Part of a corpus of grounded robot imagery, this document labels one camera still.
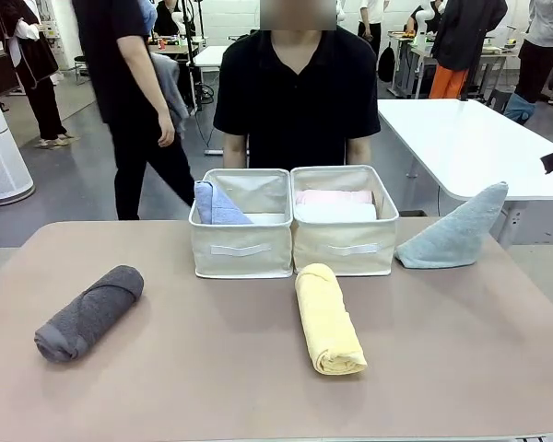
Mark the white air purifier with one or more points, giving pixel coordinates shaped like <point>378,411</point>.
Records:
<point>0,156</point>

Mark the dark grey towel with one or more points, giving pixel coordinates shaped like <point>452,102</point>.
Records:
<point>87,313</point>

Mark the bystander in black dress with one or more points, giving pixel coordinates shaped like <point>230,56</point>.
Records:
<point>34,60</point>

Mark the black hanging bag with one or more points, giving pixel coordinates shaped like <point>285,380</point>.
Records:
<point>386,66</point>

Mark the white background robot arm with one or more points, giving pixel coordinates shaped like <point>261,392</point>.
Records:
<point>424,25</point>

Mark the white table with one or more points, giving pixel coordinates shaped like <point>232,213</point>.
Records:
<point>465,143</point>

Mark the bystander in white shirt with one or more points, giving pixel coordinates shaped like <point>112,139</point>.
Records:
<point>369,23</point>

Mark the walking bystander in black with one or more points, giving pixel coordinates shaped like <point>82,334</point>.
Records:
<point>120,92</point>

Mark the cream fabric storage bin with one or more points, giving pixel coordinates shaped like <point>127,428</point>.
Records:
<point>341,251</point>
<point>239,251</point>

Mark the white towel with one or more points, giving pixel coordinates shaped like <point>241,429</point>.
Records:
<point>336,212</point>

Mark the bystander in orange trousers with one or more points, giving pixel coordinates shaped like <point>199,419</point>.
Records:
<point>465,41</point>

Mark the blue bag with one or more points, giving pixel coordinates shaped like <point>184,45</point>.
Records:
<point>520,110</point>

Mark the grey cloth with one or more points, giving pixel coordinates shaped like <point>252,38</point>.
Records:
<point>172,87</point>

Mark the lavender towel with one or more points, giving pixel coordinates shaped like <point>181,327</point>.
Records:
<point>214,207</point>

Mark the light blue towel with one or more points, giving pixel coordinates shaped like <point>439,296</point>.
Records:
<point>456,235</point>

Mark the yellow towel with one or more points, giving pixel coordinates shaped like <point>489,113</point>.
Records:
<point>327,317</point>

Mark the black office chair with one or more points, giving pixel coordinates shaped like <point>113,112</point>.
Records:
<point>80,69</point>

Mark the bystander in grey shirt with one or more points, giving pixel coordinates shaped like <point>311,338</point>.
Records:
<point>541,46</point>

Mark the pink towel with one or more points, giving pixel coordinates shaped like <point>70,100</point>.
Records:
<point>334,197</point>

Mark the person in black shirt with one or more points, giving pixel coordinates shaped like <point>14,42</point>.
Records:
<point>297,92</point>

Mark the bystander in blue shirt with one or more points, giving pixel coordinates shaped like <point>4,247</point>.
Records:
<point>148,16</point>

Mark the walking bystander's hand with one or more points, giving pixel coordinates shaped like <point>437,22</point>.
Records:
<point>166,130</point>

